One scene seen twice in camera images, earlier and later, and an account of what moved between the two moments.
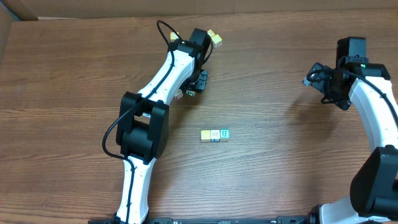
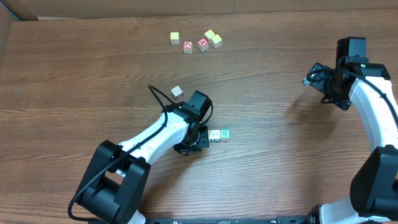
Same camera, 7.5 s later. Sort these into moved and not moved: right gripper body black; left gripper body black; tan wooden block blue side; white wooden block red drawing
Moved: left gripper body black
Not moved: white wooden block red drawing; right gripper body black; tan wooden block blue side
